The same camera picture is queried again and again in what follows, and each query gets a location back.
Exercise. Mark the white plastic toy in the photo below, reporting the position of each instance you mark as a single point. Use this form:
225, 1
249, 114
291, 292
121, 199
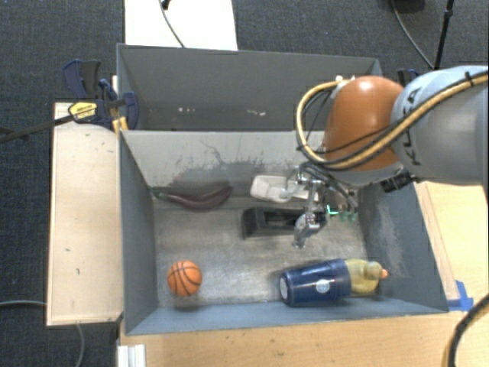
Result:
269, 187

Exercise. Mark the pale wood board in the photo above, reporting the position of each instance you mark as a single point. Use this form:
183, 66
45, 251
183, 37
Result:
84, 224

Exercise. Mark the grey metal bin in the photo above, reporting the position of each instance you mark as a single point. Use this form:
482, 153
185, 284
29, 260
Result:
237, 266

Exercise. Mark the black stapler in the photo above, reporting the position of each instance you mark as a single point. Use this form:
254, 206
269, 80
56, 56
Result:
267, 222

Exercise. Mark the dark purple toy eggplant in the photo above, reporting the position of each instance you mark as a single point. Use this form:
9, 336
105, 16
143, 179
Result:
198, 198

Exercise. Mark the orange toy basketball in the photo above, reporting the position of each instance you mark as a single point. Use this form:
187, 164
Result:
184, 278

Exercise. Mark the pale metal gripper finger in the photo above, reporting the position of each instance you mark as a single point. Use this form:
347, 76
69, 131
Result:
299, 235
311, 229

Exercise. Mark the dark blue cup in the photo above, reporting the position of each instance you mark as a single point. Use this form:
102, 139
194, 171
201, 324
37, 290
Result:
315, 283

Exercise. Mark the yellow rubber duck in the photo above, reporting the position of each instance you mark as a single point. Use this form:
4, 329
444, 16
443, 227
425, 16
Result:
366, 277

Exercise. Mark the black cylinder on white bracket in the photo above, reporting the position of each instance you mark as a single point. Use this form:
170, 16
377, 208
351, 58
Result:
397, 184

